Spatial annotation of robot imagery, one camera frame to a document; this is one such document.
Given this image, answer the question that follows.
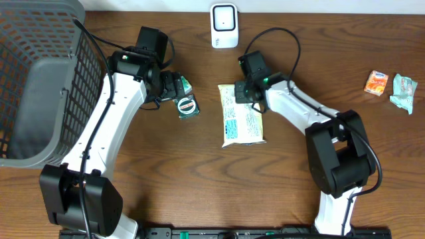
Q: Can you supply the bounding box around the green white packet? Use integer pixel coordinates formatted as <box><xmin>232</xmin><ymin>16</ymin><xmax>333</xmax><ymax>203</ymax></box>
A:
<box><xmin>181</xmin><ymin>76</ymin><xmax>193</xmax><ymax>95</ymax></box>

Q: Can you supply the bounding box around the dark green round-label packet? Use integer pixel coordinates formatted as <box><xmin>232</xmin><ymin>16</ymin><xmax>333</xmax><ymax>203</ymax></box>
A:
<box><xmin>173</xmin><ymin>94</ymin><xmax>200</xmax><ymax>120</ymax></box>

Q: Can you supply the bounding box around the large yellow snack bag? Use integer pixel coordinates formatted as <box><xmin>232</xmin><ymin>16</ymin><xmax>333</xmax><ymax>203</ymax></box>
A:
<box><xmin>218</xmin><ymin>84</ymin><xmax>266</xmax><ymax>148</ymax></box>

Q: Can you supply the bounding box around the orange small packet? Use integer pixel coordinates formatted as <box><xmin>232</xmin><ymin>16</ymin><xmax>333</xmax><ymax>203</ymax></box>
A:
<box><xmin>364</xmin><ymin>70</ymin><xmax>388</xmax><ymax>96</ymax></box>

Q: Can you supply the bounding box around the light blue small packet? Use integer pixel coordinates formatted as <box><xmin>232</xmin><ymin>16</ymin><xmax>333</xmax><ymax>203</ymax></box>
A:
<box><xmin>390</xmin><ymin>74</ymin><xmax>418</xmax><ymax>115</ymax></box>

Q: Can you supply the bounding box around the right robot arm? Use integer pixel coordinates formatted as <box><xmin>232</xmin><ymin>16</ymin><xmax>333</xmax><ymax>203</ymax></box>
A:
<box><xmin>234</xmin><ymin>51</ymin><xmax>383</xmax><ymax>236</ymax></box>

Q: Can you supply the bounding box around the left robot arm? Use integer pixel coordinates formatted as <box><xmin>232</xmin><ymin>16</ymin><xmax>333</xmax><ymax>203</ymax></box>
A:
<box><xmin>39</xmin><ymin>27</ymin><xmax>185</xmax><ymax>238</ymax></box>

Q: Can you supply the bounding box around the white barcode scanner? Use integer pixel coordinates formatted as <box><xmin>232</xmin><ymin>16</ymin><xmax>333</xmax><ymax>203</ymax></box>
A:
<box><xmin>210</xmin><ymin>3</ymin><xmax>239</xmax><ymax>48</ymax></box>

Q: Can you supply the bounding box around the grey plastic mesh basket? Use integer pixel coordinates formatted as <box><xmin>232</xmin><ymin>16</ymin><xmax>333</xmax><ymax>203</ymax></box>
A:
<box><xmin>1</xmin><ymin>0</ymin><xmax>105</xmax><ymax>168</ymax></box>

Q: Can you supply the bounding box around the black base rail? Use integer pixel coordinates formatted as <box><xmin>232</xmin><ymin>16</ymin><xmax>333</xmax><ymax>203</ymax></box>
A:
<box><xmin>58</xmin><ymin>226</ymin><xmax>392</xmax><ymax>239</ymax></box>

